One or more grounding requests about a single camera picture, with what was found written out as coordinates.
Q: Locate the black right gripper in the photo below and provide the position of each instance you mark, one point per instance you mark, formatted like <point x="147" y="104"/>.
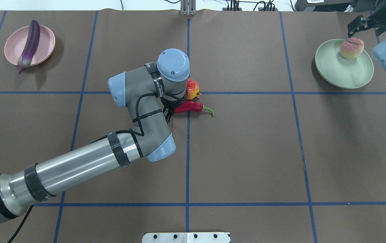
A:
<point x="381" y="17"/>

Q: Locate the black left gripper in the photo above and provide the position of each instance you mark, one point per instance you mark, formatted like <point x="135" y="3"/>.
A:
<point x="169" y="108"/>

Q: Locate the red chili pepper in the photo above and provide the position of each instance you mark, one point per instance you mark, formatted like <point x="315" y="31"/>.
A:
<point x="193" y="106"/>

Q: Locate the red yellow pomegranate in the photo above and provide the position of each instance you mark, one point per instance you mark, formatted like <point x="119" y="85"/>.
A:
<point x="192" y="89"/>

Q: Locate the yellow pink peach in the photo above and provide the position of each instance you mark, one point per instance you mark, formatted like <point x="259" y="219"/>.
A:
<point x="351" y="48"/>

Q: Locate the purple eggplant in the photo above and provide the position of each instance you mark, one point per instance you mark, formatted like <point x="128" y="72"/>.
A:
<point x="30" y="48"/>

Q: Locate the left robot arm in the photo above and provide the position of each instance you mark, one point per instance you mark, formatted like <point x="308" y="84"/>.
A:
<point x="146" y="93"/>

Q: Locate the light green plate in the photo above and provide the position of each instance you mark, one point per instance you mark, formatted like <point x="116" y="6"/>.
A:
<point x="341" y="72"/>

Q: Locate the pink plate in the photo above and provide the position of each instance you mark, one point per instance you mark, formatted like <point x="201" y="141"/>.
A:
<point x="21" y="42"/>

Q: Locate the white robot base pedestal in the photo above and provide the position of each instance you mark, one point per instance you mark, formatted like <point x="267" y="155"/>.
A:
<point x="187" y="237"/>

